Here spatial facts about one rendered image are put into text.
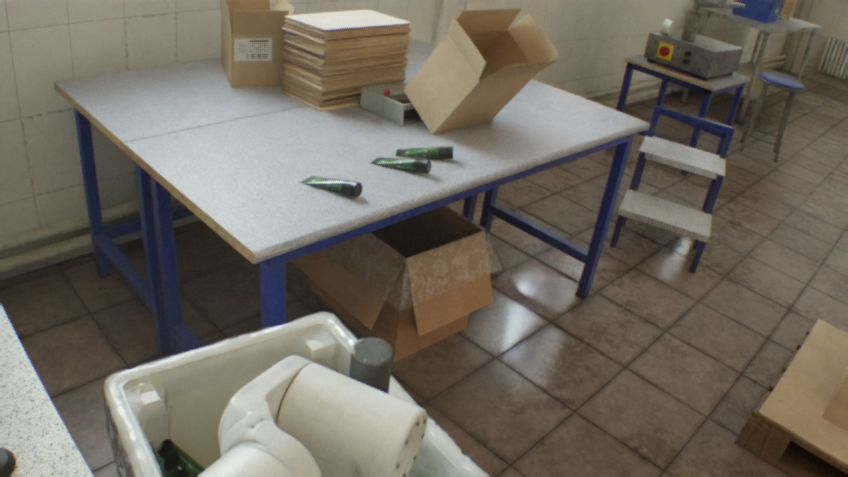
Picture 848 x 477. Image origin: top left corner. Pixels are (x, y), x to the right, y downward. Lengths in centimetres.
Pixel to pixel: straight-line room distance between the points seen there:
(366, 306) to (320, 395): 149
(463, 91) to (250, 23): 73
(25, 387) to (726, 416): 202
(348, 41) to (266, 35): 30
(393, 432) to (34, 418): 58
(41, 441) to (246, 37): 150
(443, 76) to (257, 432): 144
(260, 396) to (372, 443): 9
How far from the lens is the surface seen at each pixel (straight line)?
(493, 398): 205
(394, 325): 203
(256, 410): 45
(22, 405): 95
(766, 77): 512
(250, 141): 169
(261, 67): 213
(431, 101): 181
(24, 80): 241
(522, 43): 192
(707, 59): 418
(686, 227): 301
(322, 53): 189
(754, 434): 219
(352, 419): 47
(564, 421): 204
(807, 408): 228
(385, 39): 202
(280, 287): 131
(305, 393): 48
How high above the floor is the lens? 138
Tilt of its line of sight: 29 degrees down
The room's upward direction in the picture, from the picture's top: 8 degrees clockwise
